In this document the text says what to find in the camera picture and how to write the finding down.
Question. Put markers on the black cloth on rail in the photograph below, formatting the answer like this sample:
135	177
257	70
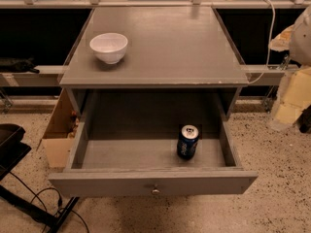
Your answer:
17	65

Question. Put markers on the grey wooden cabinet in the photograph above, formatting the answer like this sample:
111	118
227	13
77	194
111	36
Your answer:
167	47

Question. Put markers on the grey metal rail frame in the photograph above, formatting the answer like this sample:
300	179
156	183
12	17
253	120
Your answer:
60	29

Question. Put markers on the white ceramic bowl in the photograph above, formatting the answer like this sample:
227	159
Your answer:
109	47

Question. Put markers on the blue pepsi can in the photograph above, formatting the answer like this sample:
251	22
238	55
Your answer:
187	141

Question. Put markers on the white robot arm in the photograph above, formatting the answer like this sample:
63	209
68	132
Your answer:
296	39

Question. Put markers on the brown cardboard box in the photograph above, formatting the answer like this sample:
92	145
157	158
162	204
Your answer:
60	133

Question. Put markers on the grey open top drawer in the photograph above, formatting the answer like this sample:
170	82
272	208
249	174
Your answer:
127	143

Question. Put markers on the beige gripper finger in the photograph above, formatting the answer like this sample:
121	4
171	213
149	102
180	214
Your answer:
293	97

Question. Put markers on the round metal drawer knob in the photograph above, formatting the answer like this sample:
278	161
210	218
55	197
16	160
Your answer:
155	190

